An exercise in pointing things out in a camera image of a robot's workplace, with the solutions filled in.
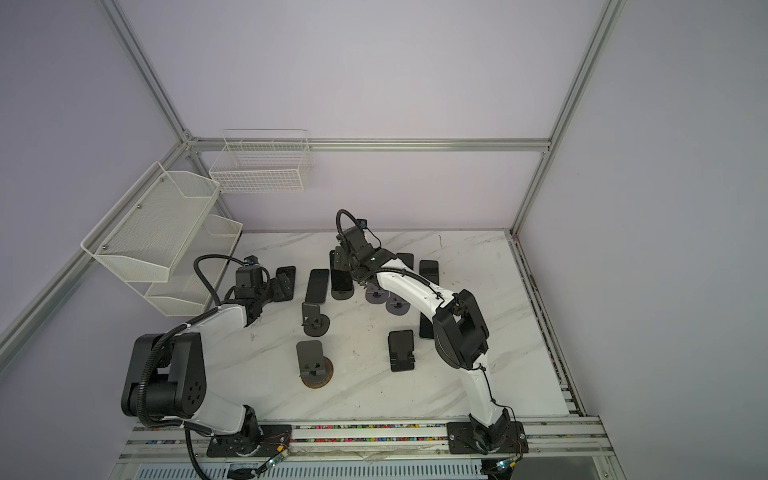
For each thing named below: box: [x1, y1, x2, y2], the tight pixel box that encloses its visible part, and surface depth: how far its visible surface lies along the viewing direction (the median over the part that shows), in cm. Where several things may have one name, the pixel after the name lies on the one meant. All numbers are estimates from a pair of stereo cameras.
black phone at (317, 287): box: [305, 268, 329, 304], surface depth 106 cm
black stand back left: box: [331, 284, 355, 301], surface depth 103 cm
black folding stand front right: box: [388, 329, 416, 372], surface depth 84 cm
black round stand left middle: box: [301, 302, 330, 337], surface depth 92 cm
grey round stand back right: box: [385, 291, 411, 316], surface depth 100 cm
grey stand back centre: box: [365, 283, 389, 304], surface depth 102 cm
